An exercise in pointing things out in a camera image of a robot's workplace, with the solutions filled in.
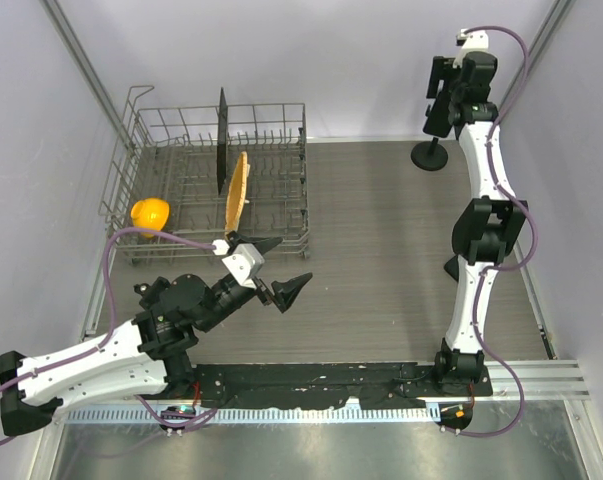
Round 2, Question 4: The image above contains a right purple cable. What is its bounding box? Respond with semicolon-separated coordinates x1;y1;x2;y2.
468;26;537;438

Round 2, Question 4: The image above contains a black smartphone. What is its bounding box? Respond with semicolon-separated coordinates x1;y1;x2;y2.
444;255;459;282

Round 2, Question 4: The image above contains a yellow bowl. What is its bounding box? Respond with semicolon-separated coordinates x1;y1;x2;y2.
130;197;170;231

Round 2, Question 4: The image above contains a lavender smartphone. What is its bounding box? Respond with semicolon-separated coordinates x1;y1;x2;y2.
422;90;452;138

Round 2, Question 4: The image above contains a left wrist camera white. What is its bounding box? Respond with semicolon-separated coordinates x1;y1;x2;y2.
212;239;265;290

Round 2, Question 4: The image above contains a black plate upright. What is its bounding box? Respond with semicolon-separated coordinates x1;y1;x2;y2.
216;88;229;195

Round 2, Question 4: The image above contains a white slotted cable duct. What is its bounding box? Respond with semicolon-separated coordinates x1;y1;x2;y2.
66;402;440;425

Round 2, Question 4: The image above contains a grey wire dish rack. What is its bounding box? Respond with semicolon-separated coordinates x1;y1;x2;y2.
99;85;310;259

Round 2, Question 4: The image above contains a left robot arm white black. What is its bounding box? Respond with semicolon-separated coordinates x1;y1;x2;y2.
0;231;313;438

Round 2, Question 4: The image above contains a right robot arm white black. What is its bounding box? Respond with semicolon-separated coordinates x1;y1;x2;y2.
424;51;527;395

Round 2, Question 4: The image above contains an orange wooden plate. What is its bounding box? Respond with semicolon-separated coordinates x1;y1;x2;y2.
225;151;250;233

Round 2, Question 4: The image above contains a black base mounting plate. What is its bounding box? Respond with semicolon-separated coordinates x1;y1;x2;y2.
193;362;493;410

